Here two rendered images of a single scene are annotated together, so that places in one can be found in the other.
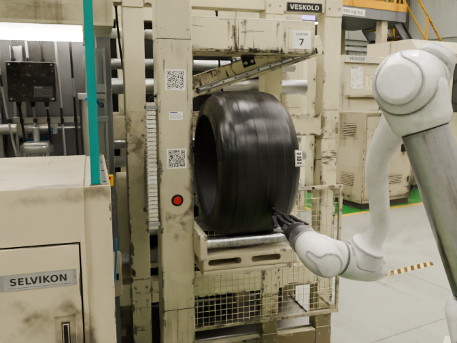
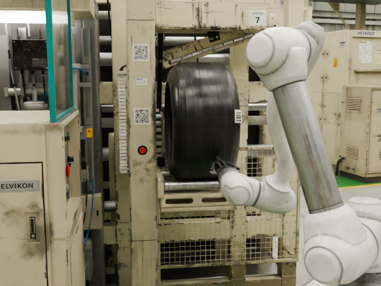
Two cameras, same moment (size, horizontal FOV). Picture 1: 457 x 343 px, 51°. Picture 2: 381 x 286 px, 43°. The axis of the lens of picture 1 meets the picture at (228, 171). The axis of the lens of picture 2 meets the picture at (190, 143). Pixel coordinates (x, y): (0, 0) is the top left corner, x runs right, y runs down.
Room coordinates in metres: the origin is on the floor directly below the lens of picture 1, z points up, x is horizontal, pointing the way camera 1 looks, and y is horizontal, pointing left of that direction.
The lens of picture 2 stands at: (-0.43, -0.35, 1.42)
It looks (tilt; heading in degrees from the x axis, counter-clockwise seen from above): 8 degrees down; 8
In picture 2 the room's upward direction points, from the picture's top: straight up
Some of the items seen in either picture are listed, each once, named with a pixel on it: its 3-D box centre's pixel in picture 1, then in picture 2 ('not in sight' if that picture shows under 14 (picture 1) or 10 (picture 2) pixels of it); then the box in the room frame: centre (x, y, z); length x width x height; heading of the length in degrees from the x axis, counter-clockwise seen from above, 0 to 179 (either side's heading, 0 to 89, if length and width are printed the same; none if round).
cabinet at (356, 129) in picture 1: (373, 157); (380, 131); (6.39, -1.97, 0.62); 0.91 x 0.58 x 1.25; 119
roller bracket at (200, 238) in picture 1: (193, 233); (158, 179); (1.87, 0.14, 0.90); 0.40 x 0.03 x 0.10; 16
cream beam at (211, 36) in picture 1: (243, 39); (208, 18); (2.24, -0.07, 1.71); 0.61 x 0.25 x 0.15; 106
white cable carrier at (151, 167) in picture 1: (152, 166); (123, 122); (1.78, 0.29, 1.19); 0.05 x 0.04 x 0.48; 16
